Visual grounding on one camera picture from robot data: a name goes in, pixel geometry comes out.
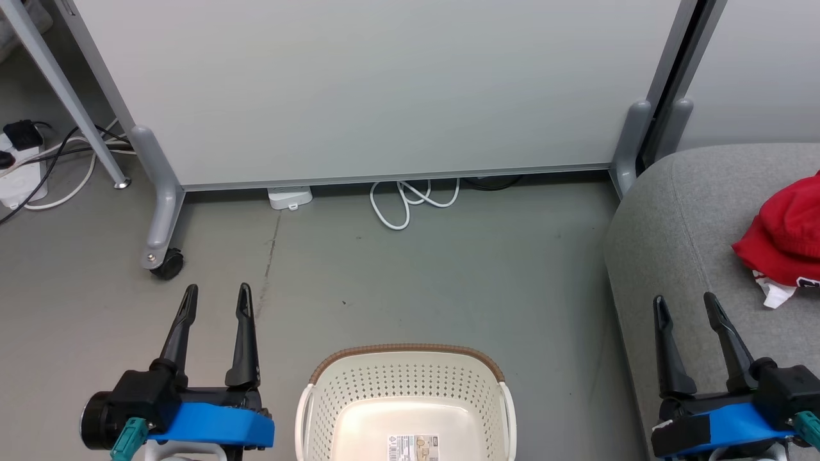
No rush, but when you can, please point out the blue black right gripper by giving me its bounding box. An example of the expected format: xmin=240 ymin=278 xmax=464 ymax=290
xmin=650 ymin=291 xmax=799 ymax=460

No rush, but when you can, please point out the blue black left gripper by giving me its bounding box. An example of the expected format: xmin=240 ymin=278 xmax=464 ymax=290
xmin=144 ymin=282 xmax=276 ymax=461

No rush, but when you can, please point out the white garment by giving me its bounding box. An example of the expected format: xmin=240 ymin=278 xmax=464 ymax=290
xmin=753 ymin=269 xmax=799 ymax=310

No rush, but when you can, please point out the red basketball jersey black lettering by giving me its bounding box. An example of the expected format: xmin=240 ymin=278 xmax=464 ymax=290
xmin=732 ymin=229 xmax=820 ymax=289

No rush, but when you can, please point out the grey fabric sofa seat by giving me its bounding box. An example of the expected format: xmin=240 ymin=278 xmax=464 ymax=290
xmin=603 ymin=142 xmax=820 ymax=461

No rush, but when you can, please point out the cream perforated laundry basket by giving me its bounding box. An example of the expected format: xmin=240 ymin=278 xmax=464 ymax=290
xmin=295 ymin=344 xmax=517 ymax=461

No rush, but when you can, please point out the black caster wheel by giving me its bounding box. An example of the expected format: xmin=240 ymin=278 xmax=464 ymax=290
xmin=151 ymin=248 xmax=185 ymax=280

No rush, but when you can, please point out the grey partition foot with caster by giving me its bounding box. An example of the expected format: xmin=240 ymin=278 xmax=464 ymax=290
xmin=130 ymin=125 xmax=186 ymax=270

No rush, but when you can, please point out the small white plastic box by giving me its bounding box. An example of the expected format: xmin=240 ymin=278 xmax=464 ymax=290
xmin=268 ymin=186 xmax=313 ymax=211

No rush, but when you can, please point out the printed sticker label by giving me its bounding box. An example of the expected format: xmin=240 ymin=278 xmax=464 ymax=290
xmin=386 ymin=434 xmax=441 ymax=461

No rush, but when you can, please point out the white power strip with plugs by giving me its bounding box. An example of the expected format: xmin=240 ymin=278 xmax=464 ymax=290
xmin=0 ymin=122 xmax=136 ymax=225

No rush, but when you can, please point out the black power adapter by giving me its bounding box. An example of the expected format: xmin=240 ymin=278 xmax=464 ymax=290
xmin=2 ymin=120 xmax=44 ymax=152

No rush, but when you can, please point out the grey metal table leg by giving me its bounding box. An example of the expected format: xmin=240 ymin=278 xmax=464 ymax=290
xmin=0 ymin=0 xmax=132 ymax=190

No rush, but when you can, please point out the narrow white partition panel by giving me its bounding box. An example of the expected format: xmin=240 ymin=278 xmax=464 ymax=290
xmin=666 ymin=0 xmax=820 ymax=152

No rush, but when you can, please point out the large white partition panel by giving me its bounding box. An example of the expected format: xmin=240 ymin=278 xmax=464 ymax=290
xmin=54 ymin=0 xmax=699 ymax=193

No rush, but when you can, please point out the black cable with teal plug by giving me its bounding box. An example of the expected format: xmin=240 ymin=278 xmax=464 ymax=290
xmin=109 ymin=417 xmax=149 ymax=461
xmin=791 ymin=411 xmax=820 ymax=450

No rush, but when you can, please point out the white floor cable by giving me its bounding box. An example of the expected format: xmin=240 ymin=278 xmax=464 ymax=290
xmin=22 ymin=118 xmax=138 ymax=212

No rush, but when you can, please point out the coiled white cable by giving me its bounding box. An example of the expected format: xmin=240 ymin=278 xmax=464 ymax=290
xmin=370 ymin=178 xmax=461 ymax=231

